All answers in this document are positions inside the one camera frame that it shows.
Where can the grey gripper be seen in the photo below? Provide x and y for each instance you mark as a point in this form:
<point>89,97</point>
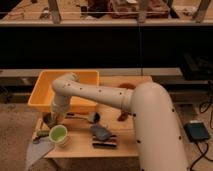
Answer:
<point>57,118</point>

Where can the green plastic cup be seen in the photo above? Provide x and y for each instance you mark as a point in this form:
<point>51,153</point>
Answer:
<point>57,131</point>

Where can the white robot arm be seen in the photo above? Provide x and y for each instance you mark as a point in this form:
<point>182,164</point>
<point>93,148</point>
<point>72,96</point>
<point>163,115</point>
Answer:
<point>157,132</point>

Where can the small grey metal cup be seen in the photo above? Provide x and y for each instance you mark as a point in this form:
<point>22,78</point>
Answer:
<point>49,121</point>

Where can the white paper cup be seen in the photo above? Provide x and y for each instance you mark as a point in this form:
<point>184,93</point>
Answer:
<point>62,141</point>

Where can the yellow plastic bin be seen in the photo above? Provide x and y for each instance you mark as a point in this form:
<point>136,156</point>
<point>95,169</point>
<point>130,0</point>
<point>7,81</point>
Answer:
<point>42,93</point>

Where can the grey cloth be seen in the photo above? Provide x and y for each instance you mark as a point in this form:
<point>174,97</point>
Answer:
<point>36,151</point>

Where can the wooden folding table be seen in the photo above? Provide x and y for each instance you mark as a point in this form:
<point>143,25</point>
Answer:
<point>80,143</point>

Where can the black striped block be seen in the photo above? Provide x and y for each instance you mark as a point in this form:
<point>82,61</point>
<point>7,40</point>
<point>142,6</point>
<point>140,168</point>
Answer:
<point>109,143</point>

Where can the orange plush toy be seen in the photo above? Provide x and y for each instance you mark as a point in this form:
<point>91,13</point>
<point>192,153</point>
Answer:
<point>127,85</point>

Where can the black foot pedal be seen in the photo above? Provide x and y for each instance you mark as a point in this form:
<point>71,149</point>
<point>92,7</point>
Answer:
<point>196,131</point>

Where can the green handled tool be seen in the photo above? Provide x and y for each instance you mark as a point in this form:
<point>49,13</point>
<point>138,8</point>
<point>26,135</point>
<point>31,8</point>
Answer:
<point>40,134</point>

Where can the dish brush with handle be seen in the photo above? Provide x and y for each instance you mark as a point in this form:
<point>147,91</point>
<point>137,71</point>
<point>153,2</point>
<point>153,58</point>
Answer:
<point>92,117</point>

